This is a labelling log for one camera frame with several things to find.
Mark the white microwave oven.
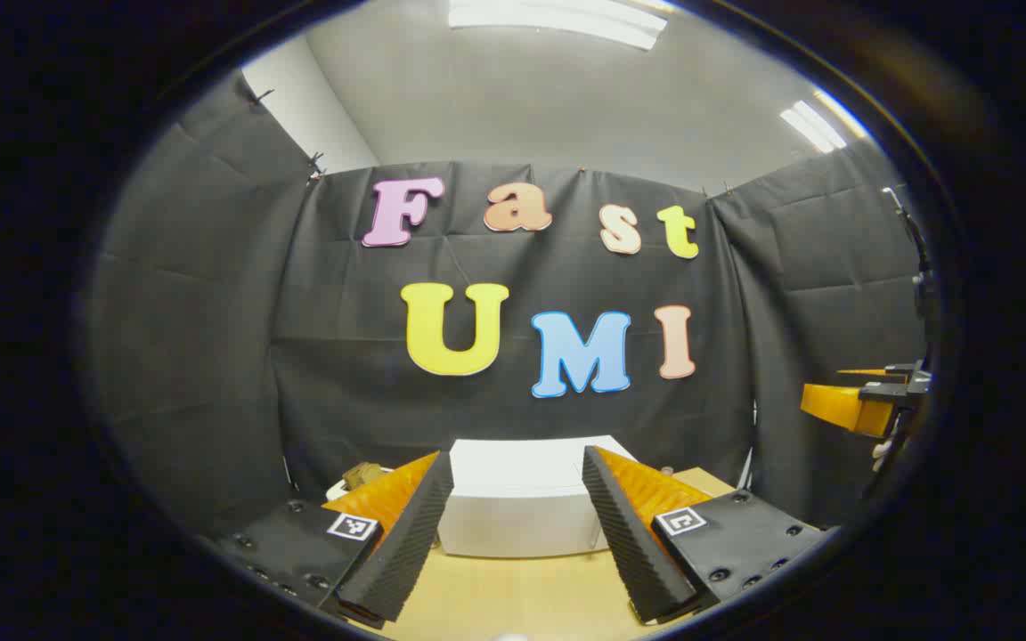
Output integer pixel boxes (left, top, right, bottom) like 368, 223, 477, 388
437, 435, 639, 560

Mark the black backdrop cloth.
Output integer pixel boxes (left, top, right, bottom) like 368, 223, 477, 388
90, 71, 928, 540

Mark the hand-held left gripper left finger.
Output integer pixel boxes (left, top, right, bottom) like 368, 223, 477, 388
210, 450, 456, 623

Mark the brown toast slice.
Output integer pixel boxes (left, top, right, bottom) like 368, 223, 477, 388
341, 462, 391, 491

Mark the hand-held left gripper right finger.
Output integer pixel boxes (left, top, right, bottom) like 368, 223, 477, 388
582, 444, 835, 624

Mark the white toaster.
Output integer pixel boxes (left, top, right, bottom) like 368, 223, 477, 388
325, 463, 395, 505

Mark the ceiling light panel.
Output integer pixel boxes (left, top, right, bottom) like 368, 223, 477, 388
778, 87, 872, 155
447, 0, 671, 52

